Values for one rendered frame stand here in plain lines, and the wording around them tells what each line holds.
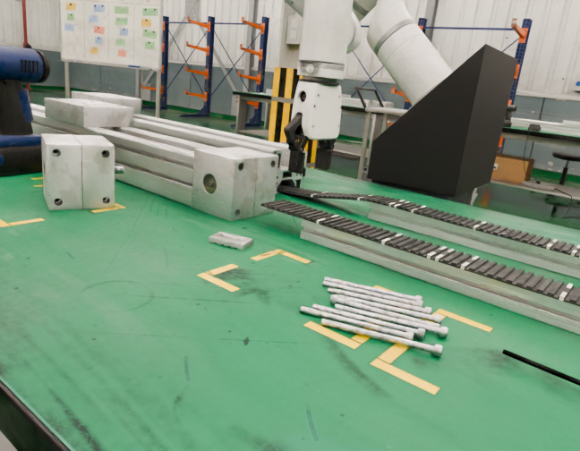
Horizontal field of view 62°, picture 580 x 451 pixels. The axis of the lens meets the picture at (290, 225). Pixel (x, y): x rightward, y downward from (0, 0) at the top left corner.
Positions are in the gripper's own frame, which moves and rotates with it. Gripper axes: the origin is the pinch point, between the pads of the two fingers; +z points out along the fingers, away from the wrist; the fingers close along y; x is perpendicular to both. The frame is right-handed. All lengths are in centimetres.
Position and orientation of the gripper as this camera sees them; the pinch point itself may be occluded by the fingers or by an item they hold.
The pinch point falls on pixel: (310, 165)
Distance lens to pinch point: 92.4
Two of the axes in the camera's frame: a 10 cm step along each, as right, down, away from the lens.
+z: -1.0, 9.5, 2.9
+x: -7.8, -2.6, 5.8
